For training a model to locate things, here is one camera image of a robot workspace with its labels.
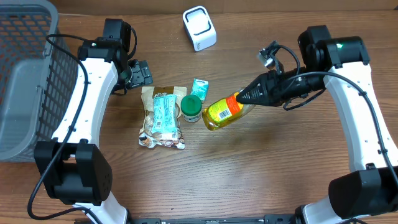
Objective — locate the grey plastic shopping basket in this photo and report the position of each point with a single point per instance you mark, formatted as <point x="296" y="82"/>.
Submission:
<point x="37" y="80"/>

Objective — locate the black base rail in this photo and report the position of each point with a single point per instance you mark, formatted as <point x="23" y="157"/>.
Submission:
<point x="211" y="221"/>

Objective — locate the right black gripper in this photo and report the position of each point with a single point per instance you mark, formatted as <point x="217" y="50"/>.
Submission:
<point x="268" y="88"/>

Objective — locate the white barcode scanner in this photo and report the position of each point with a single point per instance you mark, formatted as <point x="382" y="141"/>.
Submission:
<point x="199" y="28"/>

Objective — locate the green lid jar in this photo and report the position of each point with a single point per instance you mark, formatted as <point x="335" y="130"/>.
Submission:
<point x="191" y="107"/>

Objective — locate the yellow drink bottle silver cap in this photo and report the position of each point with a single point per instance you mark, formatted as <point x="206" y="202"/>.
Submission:
<point x="225" y="111"/>

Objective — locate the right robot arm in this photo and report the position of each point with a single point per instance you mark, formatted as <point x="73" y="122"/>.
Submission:
<point x="340" y="66"/>

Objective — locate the mint green snack packet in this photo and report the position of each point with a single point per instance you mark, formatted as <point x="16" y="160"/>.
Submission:
<point x="165" y="118"/>

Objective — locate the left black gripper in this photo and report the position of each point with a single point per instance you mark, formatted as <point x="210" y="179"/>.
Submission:
<point x="143" y="73"/>

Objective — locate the brown nut pouch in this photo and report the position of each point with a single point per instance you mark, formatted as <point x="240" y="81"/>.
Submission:
<point x="146" y="137"/>

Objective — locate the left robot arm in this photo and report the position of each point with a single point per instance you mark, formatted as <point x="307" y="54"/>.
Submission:
<point x="71" y="165"/>

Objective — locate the small teal tissue pack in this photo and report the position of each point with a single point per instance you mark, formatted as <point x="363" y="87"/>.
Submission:
<point x="200" y="89"/>

